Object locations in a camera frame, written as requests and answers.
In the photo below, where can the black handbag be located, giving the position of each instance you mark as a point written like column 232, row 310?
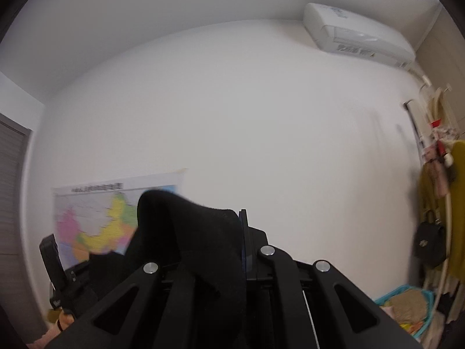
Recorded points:
column 430, row 241

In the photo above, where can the white coat rack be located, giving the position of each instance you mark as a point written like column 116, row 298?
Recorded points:
column 435, row 134

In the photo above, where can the person's left hand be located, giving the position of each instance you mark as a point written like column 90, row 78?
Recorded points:
column 65, row 319

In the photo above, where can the teal laundry basket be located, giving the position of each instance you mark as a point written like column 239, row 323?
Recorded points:
column 410, row 307

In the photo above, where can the mustard hanging coat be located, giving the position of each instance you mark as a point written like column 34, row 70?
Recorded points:
column 429, row 201

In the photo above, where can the grey wardrobe door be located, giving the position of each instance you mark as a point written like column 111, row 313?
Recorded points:
column 14, row 144

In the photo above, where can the colourful wall map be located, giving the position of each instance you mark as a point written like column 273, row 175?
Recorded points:
column 101, row 217

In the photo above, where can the white air conditioner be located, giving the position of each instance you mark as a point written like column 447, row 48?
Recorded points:
column 340, row 31

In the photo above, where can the black coat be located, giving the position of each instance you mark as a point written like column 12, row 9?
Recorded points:
column 198, row 299

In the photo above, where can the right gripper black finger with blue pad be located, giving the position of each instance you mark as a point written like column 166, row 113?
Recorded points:
column 257, row 266

